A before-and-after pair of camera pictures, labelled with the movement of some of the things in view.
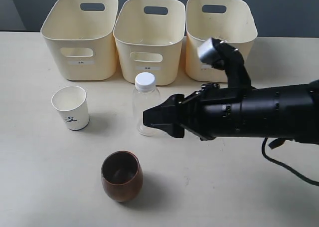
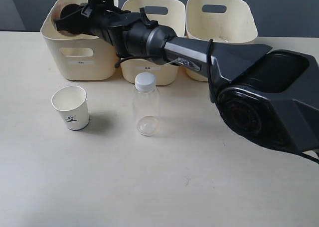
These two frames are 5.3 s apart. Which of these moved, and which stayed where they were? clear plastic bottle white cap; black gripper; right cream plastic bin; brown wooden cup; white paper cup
Moved: brown wooden cup; black gripper
Stayed: right cream plastic bin; white paper cup; clear plastic bottle white cap
